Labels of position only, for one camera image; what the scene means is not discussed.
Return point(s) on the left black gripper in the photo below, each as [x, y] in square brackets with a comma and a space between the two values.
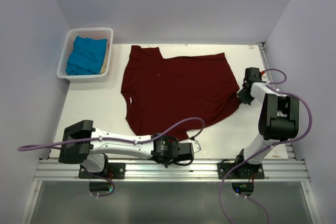
[166, 164]

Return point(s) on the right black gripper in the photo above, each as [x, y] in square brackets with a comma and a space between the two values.
[243, 99]

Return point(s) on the dark red t shirt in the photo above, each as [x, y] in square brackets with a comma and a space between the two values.
[160, 92]

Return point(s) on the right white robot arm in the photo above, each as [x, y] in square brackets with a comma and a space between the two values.
[278, 121]

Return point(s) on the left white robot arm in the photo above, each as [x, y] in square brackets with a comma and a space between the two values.
[88, 146]

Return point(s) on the blue t shirt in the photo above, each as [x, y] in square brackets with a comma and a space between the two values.
[88, 57]

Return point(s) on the white plastic basket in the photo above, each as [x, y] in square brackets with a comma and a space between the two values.
[94, 33]

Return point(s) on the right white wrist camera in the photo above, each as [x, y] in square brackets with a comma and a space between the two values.
[263, 74]

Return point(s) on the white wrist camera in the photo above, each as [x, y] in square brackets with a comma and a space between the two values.
[263, 74]
[196, 146]

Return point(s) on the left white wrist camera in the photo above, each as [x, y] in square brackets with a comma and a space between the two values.
[196, 146]

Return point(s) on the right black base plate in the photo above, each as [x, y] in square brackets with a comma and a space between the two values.
[246, 171]

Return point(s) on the aluminium mounting rail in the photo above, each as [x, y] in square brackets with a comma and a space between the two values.
[201, 170]

